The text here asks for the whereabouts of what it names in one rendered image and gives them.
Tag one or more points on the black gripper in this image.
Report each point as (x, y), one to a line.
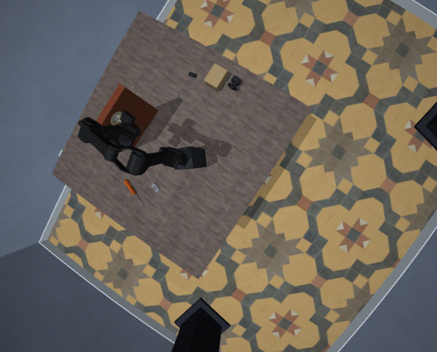
(126, 119)

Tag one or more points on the brown wooden door slab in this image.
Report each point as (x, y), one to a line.
(125, 100)

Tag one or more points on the orange-handled screwdriver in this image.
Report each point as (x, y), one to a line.
(130, 187)

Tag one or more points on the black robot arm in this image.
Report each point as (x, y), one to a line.
(139, 161)

